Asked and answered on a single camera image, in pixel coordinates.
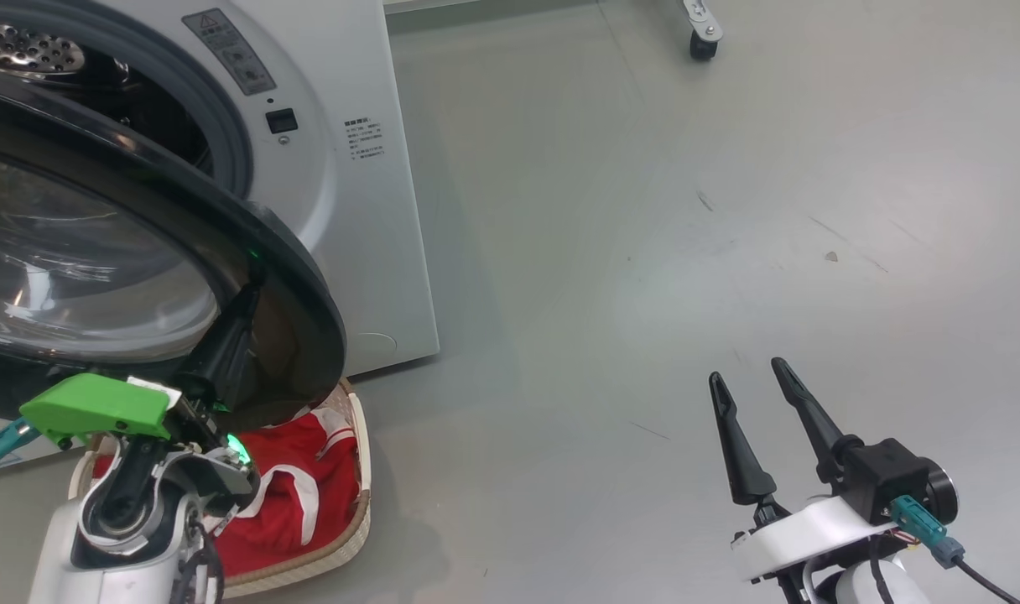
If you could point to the dark round washing machine door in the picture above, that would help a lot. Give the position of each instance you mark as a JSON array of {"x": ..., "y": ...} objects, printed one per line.
[{"x": 99, "y": 268}]

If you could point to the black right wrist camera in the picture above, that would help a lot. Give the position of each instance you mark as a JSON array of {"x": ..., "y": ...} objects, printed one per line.
[{"x": 883, "y": 474}]

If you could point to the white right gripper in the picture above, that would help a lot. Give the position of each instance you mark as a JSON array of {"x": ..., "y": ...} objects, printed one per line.
[{"x": 804, "y": 537}]

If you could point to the white washing machine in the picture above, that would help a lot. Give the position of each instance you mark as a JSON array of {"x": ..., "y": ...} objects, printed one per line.
[{"x": 367, "y": 252}]

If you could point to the cream perforated laundry basket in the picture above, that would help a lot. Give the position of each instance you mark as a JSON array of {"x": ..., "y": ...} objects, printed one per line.
[{"x": 355, "y": 512}]

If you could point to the black caster wheel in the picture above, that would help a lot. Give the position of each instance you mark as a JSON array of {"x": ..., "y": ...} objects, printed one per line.
[{"x": 703, "y": 47}]

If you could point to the metal caster bracket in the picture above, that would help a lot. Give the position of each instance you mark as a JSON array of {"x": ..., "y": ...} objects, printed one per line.
[{"x": 701, "y": 17}]

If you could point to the grey warning sticker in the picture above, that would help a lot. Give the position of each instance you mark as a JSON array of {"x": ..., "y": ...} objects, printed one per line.
[{"x": 229, "y": 52}]

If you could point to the red and white garment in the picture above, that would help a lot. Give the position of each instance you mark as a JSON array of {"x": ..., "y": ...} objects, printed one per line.
[{"x": 342, "y": 495}]

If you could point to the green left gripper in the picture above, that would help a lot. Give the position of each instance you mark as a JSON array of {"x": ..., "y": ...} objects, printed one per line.
[{"x": 99, "y": 407}]

